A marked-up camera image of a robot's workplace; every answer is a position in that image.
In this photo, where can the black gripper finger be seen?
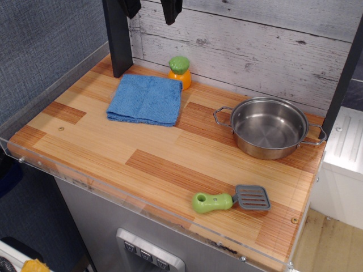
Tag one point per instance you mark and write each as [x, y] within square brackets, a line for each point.
[171, 9]
[130, 7]

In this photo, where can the orange toy carrot green top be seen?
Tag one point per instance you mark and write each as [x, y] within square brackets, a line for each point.
[179, 70]

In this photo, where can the blue cloth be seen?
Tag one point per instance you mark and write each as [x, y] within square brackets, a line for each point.
[146, 99]

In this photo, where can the stainless steel pot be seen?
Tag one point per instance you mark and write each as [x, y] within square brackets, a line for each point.
[269, 128]

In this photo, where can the clear acrylic table guard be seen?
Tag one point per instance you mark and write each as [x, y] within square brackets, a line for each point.
[142, 178]

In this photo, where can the white ribbed box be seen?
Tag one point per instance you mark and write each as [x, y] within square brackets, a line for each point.
[337, 192]

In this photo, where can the silver dispenser button panel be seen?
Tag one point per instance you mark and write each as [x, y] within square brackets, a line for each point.
[141, 255]

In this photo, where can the yellow object bottom left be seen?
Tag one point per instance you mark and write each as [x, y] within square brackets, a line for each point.
[34, 266]

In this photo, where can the dark right upright post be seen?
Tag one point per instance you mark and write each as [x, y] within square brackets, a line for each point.
[343, 83]

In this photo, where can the toy spatula green handle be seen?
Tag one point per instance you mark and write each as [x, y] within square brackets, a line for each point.
[248, 197]

